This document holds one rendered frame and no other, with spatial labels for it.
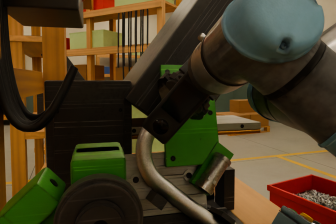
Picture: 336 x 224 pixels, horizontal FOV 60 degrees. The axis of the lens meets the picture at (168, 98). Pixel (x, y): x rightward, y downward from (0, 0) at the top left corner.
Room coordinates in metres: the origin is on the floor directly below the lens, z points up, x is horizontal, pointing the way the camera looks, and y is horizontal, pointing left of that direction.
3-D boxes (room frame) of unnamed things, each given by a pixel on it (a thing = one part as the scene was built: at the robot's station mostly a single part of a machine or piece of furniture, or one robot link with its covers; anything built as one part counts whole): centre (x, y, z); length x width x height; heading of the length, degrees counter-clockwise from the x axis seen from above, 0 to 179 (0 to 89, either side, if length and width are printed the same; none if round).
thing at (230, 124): (0.79, -0.04, 1.11); 0.39 x 0.16 x 0.03; 104
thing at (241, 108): (7.03, -1.74, 0.37); 1.20 x 0.80 x 0.74; 117
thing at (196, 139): (0.63, -0.04, 1.17); 0.13 x 0.12 x 0.20; 14
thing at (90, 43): (3.95, 0.94, 1.19); 2.30 x 0.55 x 2.39; 60
